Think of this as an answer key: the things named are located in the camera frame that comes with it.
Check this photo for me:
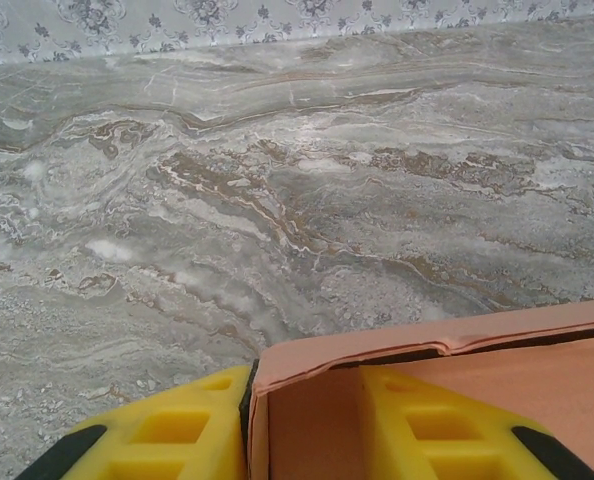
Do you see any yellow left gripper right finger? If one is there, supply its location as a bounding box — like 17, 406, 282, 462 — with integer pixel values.
359, 367, 594, 480

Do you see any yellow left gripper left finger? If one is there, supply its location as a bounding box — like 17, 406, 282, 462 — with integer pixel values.
19, 358, 261, 480

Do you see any orange paper box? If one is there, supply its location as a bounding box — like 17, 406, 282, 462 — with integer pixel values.
246, 298, 594, 480

